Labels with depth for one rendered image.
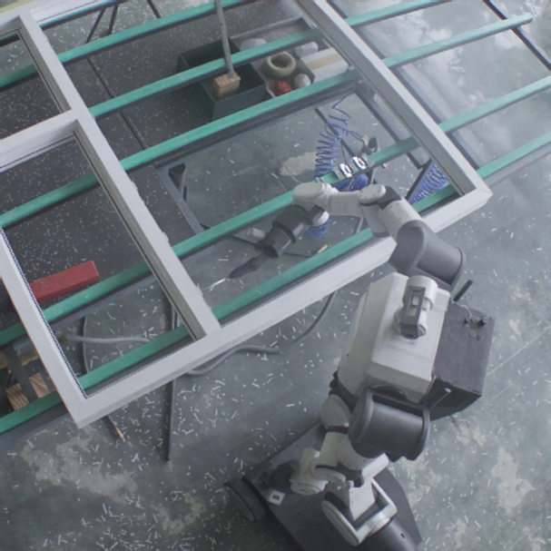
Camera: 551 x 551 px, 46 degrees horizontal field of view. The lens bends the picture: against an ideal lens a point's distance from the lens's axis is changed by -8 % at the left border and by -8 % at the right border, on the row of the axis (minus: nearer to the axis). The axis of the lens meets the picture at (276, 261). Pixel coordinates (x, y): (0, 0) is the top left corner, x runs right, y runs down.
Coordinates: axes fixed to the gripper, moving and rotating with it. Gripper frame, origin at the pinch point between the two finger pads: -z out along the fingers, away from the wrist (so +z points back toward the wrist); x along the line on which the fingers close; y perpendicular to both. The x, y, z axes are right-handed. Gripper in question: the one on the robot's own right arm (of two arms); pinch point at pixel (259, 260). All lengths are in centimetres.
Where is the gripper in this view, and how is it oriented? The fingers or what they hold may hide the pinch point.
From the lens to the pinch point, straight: 193.2
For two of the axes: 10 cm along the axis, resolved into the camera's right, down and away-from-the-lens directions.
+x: 4.0, -0.6, -9.1
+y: 6.6, 7.1, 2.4
